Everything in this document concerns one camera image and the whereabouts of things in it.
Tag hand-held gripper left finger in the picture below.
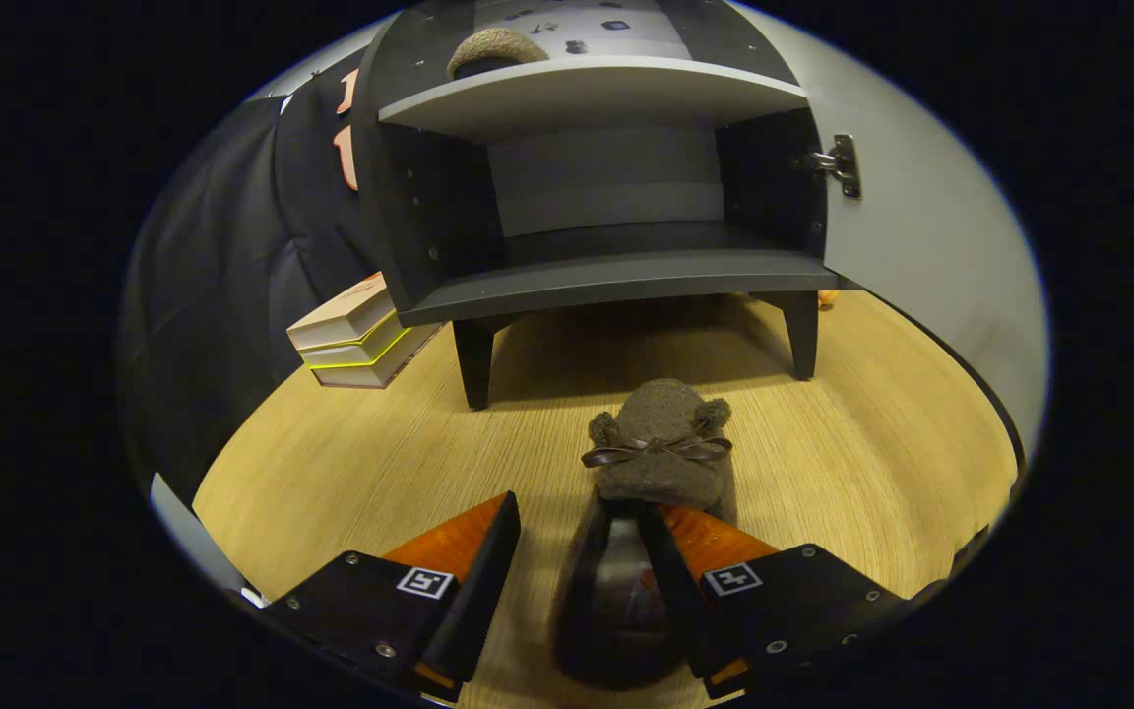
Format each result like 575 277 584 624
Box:
262 490 522 702

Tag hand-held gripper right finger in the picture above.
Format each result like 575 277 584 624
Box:
634 502 922 700

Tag dark grey shoe cabinet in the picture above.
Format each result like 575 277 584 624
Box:
350 0 829 412

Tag metal door hinge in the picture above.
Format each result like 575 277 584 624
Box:
793 134 863 201

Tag black backdrop cloth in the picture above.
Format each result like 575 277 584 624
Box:
119 49 391 503

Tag cream paperback book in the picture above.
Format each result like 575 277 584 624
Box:
286 274 397 352

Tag brown fuzzy shoe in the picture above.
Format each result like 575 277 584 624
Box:
549 378 737 690
447 28 550 80

